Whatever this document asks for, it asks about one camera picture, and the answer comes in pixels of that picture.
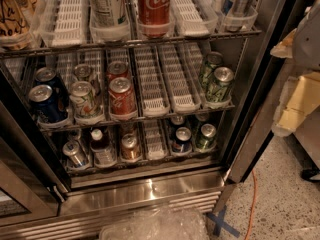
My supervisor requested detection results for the red coke can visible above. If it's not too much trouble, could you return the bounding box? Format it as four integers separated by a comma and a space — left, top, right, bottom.
106, 61, 129, 81
108, 77, 136, 115

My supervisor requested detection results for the front green can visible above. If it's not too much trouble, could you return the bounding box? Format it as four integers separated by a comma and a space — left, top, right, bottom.
206, 67, 234, 103

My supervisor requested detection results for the bottom blue pepsi can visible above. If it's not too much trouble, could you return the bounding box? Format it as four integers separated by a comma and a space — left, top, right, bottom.
172, 127, 191, 153

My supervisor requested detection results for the bottom green can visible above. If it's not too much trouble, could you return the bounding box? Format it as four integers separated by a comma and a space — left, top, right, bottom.
195, 123, 217, 150

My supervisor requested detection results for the front blue pepsi can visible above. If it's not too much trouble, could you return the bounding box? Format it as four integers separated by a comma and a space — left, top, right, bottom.
28, 84, 68, 123

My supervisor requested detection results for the top shelf lacroix can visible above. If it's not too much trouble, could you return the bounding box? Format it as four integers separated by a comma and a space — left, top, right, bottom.
0, 0, 30, 51

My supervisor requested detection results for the top shelf white can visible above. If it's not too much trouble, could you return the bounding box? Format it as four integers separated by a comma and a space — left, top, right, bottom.
90, 0, 127, 27

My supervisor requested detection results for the bottom orange can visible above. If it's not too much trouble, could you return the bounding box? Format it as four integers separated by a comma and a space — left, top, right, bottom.
121, 134, 141, 162

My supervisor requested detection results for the blue tape cross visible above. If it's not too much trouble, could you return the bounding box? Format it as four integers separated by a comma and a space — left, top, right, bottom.
206, 206, 240, 238

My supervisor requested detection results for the bubble wrap sheet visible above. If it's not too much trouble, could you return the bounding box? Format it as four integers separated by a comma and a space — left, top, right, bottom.
99, 207, 209, 240

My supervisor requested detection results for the stainless steel fridge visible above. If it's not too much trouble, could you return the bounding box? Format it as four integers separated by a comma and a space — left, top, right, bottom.
0, 0, 301, 240

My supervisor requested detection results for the blue pepsi can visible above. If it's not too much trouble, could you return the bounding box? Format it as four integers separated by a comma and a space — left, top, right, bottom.
28, 84, 68, 123
35, 67, 69, 107
172, 127, 191, 153

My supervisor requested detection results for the bottom silver can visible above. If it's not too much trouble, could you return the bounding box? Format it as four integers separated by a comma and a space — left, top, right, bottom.
62, 141, 89, 168

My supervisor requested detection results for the fridge door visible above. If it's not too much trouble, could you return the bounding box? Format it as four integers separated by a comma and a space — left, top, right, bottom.
221, 0, 312, 185

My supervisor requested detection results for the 7up can white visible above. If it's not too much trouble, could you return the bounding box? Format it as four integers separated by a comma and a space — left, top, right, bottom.
69, 81, 104, 125
73, 63, 101, 95

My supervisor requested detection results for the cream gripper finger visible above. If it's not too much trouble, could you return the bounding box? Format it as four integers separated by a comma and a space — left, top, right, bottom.
271, 71, 320, 137
270, 29, 296, 58

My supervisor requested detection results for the orange cable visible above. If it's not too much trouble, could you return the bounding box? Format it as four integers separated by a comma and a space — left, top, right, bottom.
244, 168, 258, 240

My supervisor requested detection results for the rear red coke can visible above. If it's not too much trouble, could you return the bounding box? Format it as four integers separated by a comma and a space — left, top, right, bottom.
106, 61, 129, 81

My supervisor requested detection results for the front red coke can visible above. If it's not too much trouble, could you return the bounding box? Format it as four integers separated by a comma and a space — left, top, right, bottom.
108, 77, 136, 115

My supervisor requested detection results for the green can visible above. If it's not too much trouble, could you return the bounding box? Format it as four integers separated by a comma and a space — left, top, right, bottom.
206, 67, 234, 103
195, 123, 217, 150
198, 51, 223, 90

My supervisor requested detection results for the top shelf coke can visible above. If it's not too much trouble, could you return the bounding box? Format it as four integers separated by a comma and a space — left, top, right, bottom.
138, 0, 170, 38

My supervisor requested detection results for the rear blue pepsi can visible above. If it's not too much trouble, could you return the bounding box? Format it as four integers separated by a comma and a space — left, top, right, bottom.
35, 67, 69, 107

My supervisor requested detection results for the rear green can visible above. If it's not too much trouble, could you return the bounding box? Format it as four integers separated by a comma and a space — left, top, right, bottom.
198, 51, 223, 90

